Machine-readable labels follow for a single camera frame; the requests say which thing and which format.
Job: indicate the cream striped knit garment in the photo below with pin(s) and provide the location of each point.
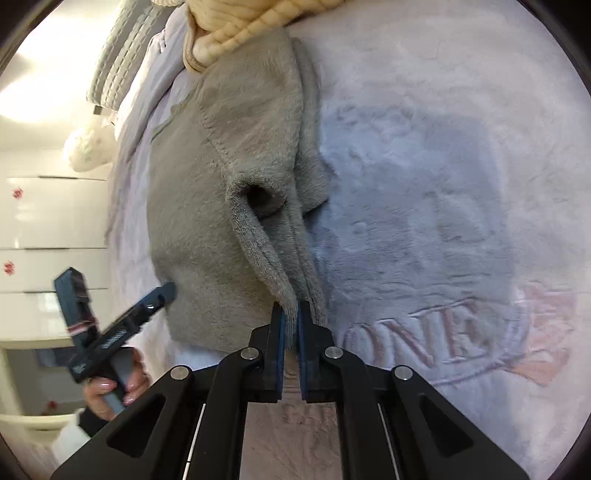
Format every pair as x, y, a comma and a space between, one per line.
217, 27

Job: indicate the round cream cushion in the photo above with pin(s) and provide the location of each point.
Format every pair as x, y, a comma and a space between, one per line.
91, 145

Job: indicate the left hand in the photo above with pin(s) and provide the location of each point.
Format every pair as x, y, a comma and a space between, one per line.
96, 389

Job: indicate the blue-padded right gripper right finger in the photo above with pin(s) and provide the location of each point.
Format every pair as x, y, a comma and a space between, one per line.
317, 384

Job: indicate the grey knit pillow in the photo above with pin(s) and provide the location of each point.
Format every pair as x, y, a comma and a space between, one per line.
135, 24

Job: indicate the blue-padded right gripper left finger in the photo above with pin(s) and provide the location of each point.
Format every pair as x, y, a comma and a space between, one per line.
274, 355

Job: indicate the white wardrobe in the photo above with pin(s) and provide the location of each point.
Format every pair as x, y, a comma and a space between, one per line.
49, 224

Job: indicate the grey-brown fuzzy sweater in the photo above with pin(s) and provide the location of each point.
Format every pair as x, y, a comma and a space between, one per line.
233, 172

